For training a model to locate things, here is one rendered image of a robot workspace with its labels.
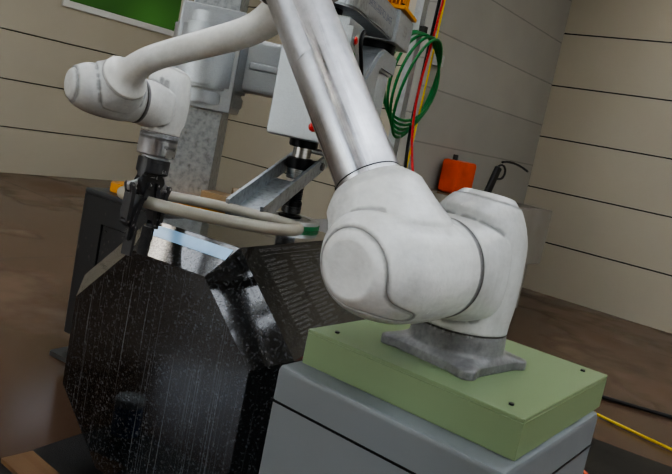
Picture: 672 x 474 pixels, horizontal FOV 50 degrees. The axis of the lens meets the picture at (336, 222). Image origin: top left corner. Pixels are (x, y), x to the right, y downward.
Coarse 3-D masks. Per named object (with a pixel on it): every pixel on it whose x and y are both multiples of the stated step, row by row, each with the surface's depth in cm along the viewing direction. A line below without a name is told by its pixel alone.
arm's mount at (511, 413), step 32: (320, 352) 115; (352, 352) 111; (384, 352) 112; (512, 352) 127; (352, 384) 111; (384, 384) 108; (416, 384) 104; (448, 384) 102; (480, 384) 105; (512, 384) 108; (544, 384) 112; (576, 384) 115; (448, 416) 101; (480, 416) 98; (512, 416) 95; (544, 416) 101; (576, 416) 115; (512, 448) 95
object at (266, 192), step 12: (276, 168) 241; (312, 168) 243; (324, 168) 256; (252, 180) 225; (264, 180) 233; (276, 180) 240; (300, 180) 233; (240, 192) 216; (252, 192) 225; (264, 192) 228; (276, 192) 230; (288, 192) 224; (240, 204) 217; (252, 204) 218; (264, 204) 208; (276, 204) 216; (240, 216) 210
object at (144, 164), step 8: (144, 160) 164; (152, 160) 164; (160, 160) 165; (136, 168) 165; (144, 168) 164; (152, 168) 164; (160, 168) 165; (168, 168) 167; (136, 176) 164; (144, 176) 164; (152, 176) 166; (160, 176) 169; (144, 184) 165; (160, 184) 169; (152, 192) 168
